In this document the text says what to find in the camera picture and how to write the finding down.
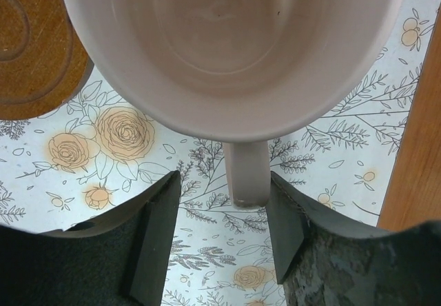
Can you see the pink ceramic mug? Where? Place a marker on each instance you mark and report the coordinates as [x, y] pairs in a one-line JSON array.
[[240, 72]]

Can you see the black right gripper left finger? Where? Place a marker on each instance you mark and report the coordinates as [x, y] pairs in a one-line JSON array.
[[117, 258]]

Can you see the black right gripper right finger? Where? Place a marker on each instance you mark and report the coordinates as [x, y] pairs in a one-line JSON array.
[[322, 257]]

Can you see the floral patterned tablecloth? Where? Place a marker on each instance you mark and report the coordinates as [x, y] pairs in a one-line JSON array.
[[208, 152]]

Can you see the orange wooden divided organizer box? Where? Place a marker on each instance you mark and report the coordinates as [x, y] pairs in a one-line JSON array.
[[413, 194]]

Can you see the brown wooden coaster right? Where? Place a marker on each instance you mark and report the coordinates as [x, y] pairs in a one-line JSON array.
[[43, 63]]

